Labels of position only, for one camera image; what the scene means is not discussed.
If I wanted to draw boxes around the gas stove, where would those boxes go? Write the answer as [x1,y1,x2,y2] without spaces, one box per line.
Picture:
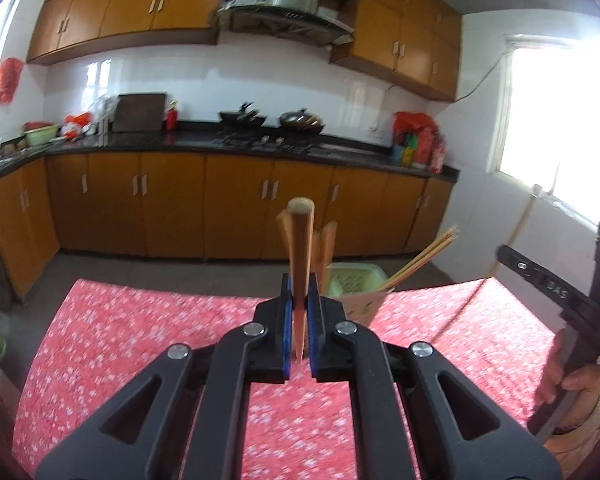
[211,130,324,154]

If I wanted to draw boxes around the black kitchen countertop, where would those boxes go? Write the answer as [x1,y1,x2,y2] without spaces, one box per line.
[0,122,460,184]

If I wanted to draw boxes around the red bottle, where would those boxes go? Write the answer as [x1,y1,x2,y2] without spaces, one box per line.
[164,101,178,132]

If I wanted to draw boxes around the green plastic basket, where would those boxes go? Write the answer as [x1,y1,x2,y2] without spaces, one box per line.
[326,262,387,298]

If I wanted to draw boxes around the person's right hand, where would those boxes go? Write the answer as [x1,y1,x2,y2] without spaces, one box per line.
[534,328,600,432]

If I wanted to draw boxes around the wall power cable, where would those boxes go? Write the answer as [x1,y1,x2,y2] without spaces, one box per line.
[367,49,512,137]

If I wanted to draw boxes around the green basin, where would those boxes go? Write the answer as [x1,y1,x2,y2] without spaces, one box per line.
[24,122,60,148]

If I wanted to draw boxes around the perforated metal utensil holder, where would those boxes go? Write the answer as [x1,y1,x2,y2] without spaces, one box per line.
[337,292,388,327]

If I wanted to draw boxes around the brown kitchen cabinets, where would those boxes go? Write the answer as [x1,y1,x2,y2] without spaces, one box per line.
[27,0,462,102]
[0,152,453,296]

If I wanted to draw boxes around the steel range hood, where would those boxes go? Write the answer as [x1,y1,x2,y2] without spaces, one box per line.
[216,0,354,48]

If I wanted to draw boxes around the brown upper kitchen cabinets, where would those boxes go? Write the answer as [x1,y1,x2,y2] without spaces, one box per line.
[27,0,462,102]

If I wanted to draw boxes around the red bag hanging on wall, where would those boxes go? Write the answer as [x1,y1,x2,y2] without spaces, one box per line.
[0,56,24,106]

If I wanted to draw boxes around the dark wooden cutting board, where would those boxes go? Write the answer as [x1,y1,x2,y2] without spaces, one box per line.
[112,92,166,133]

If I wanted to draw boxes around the red white bag on counter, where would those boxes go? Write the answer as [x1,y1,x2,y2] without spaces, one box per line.
[60,112,93,141]

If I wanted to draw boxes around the red plastic bag on counter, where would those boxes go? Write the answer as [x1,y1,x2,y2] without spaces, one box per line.
[391,112,446,174]

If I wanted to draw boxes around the brown lower kitchen cabinets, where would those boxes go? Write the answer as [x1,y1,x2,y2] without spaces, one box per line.
[0,152,453,296]

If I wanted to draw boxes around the black wok with lid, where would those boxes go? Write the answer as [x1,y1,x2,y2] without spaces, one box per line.
[278,108,325,139]

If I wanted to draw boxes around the bright window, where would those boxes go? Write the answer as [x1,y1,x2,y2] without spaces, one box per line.
[492,35,600,224]

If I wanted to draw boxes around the black wok left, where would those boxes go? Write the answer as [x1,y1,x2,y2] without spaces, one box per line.
[219,102,266,132]

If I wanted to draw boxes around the pink floral tablecloth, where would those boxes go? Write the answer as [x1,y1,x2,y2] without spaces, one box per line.
[12,280,554,479]

